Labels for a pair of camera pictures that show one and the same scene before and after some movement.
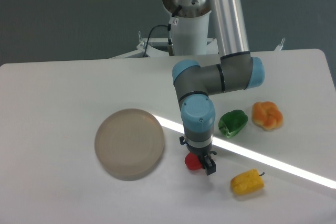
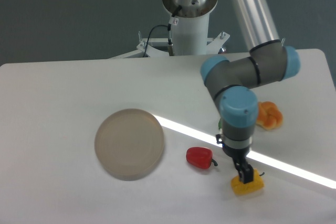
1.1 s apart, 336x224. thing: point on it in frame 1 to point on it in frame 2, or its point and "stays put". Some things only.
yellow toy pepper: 248,182 stays put
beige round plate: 129,144 stays put
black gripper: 201,149 to 245,171
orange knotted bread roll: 266,115 stays put
